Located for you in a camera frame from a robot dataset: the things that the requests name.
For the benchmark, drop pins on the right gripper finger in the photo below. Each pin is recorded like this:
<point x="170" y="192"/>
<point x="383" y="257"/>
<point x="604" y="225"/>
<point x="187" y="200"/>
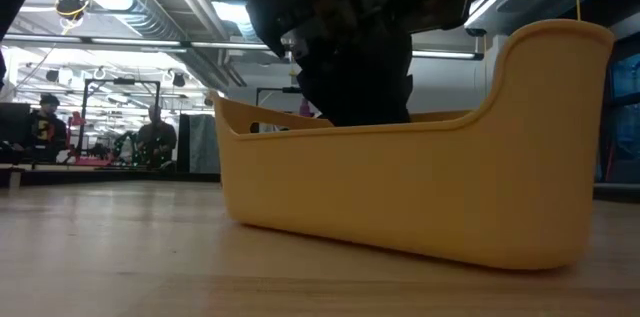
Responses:
<point x="385" y="87"/>
<point x="325" y="82"/>

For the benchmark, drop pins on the purple-capped food coloring bottle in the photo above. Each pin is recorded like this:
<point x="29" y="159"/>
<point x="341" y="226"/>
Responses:
<point x="306" y="108"/>

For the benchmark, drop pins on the yellow plastic caddy bin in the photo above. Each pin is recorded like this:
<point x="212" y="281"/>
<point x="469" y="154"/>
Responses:
<point x="400" y="182"/>

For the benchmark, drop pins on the overhead LED light strip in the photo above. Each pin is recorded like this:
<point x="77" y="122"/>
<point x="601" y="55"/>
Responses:
<point x="225" y="45"/>

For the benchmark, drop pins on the person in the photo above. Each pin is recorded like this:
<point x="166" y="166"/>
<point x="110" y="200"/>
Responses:
<point x="157" y="139"/>
<point x="47" y="129"/>

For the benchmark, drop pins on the red machine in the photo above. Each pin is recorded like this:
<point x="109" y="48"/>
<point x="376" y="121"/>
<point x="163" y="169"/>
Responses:
<point x="90" y="162"/>

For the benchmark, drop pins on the black computer monitor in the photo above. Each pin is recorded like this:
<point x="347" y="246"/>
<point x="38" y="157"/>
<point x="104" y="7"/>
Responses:
<point x="12" y="127"/>

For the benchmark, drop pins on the black metal rig frame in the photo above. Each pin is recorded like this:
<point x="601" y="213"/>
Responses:
<point x="120" y="82"/>

